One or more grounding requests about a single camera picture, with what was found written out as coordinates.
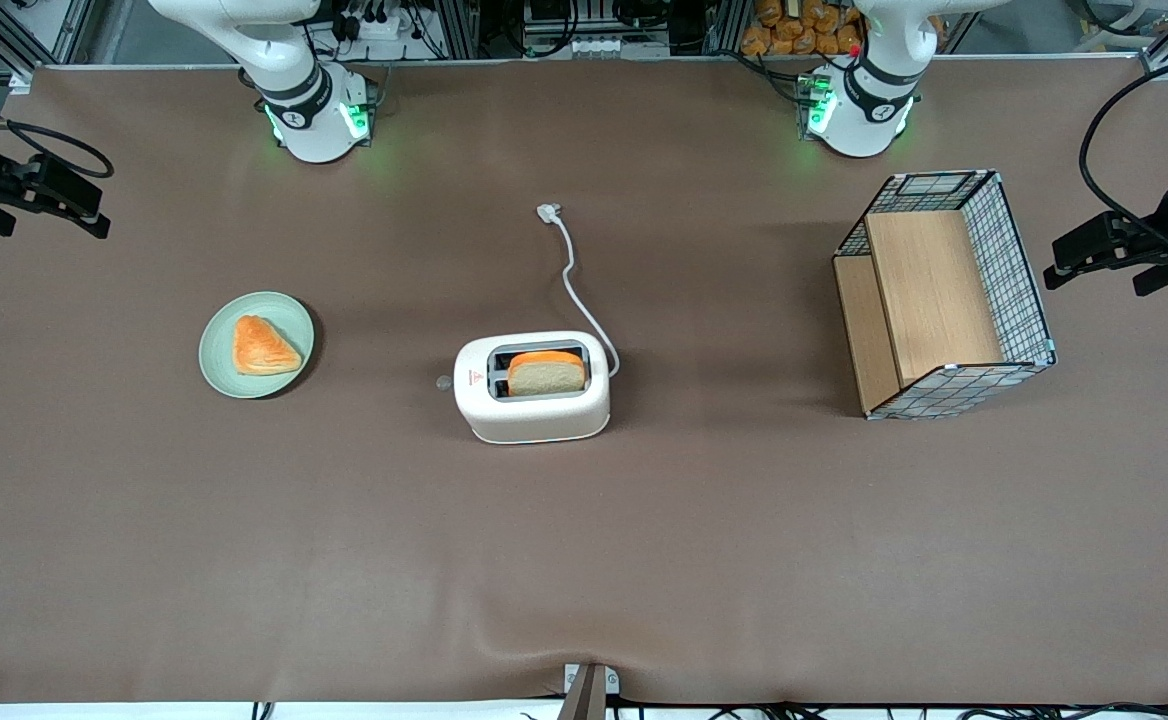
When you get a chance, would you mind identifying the white power cable with plug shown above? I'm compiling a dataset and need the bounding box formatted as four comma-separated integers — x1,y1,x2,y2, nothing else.
536,203,622,378

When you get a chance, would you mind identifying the white connector block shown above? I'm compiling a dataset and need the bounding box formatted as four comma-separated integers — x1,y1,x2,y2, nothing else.
572,36,671,58

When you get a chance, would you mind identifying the bread slice with orange crust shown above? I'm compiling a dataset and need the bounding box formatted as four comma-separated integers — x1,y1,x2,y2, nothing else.
506,349,587,397

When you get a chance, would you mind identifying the triangular orange pastry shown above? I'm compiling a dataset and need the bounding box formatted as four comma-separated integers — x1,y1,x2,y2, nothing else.
232,315,304,377

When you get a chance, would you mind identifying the white power strip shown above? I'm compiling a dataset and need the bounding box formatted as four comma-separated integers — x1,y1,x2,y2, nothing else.
339,0,415,41

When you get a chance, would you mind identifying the white two-slot toaster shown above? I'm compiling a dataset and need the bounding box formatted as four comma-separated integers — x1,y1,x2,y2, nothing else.
453,331,612,445

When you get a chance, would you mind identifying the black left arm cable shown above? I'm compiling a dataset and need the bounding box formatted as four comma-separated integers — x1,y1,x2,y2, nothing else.
1079,48,1168,251

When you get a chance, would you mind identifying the brown table mat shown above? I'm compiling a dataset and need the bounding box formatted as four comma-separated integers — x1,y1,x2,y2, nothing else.
0,58,1168,706

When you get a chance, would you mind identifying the bag of orange bread rolls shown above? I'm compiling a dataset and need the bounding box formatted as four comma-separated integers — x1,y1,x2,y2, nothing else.
741,0,865,58

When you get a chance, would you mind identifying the aluminium frame post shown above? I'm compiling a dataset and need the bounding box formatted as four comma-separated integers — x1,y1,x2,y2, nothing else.
439,0,482,59
709,0,751,56

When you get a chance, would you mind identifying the wire basket with wooden shelf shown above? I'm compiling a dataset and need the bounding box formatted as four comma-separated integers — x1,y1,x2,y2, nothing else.
832,170,1058,421

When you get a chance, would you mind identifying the metal table edge bracket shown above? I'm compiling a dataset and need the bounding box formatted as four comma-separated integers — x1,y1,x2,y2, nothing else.
562,663,621,720

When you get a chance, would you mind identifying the pale green round plate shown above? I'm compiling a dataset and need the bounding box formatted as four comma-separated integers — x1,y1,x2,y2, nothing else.
198,291,316,400

